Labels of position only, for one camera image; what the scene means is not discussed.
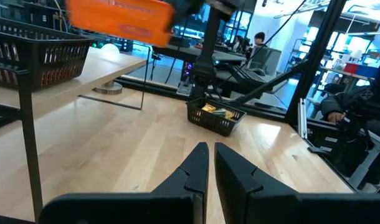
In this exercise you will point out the white globe desk lamp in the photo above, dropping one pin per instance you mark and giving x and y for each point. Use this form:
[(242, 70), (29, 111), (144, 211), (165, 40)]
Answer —
[(108, 87)]

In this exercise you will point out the black side desk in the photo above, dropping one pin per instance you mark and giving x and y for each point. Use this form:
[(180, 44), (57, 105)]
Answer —
[(249, 74)]

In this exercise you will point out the person's hand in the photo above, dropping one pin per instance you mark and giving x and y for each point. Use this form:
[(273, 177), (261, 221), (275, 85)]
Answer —
[(335, 117)]

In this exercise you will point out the wooden shelf riser black frame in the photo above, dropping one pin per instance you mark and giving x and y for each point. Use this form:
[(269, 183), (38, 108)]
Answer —
[(93, 74)]

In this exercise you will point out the silver aluminium bar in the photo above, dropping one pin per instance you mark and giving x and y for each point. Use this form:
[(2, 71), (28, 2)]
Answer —
[(302, 118)]

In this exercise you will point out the black plastic mesh basket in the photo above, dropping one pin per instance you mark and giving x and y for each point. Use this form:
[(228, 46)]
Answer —
[(208, 123), (37, 59)]

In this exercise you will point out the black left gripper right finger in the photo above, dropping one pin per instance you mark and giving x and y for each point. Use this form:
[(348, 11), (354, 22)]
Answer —
[(258, 205)]

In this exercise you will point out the grey office chair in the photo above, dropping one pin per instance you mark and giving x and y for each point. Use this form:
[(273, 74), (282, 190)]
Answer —
[(266, 60)]

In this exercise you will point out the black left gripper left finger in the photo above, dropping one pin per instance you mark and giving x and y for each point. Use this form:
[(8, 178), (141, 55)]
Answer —
[(165, 205)]

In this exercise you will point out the black background desk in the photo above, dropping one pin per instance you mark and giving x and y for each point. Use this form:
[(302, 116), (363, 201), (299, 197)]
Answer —
[(177, 53)]

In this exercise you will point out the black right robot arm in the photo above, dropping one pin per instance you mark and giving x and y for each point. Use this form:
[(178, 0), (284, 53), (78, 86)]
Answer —
[(208, 56)]

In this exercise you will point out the person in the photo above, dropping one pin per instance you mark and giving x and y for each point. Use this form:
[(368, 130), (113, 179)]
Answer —
[(239, 43), (259, 39), (342, 101)]

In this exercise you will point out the black aluminium rig frame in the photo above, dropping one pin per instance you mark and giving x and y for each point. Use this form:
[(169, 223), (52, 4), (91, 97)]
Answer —
[(314, 56)]

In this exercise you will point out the orange plastic mesh basket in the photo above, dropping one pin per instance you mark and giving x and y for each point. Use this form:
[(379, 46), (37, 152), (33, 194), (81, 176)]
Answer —
[(121, 20)]

